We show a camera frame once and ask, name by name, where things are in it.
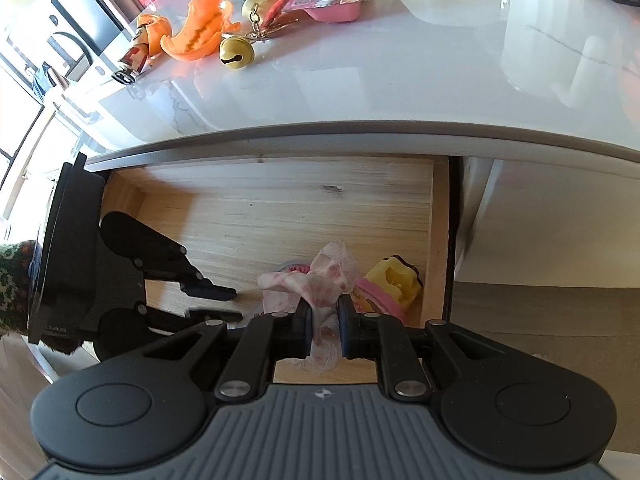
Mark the brown doll figure keychain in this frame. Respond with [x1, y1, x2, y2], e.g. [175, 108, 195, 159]
[112, 23, 151, 86]

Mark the yellow pink toy cup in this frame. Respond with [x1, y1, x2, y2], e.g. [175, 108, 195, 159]
[350, 255, 423, 322]

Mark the wooden drawer white front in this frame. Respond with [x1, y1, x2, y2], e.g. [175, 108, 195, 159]
[98, 155, 458, 386]

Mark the pink white cloth pouch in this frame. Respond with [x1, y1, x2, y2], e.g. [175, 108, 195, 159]
[257, 240, 359, 375]

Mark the orange plastic shell half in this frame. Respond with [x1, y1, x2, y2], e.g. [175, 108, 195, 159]
[160, 0, 241, 62]

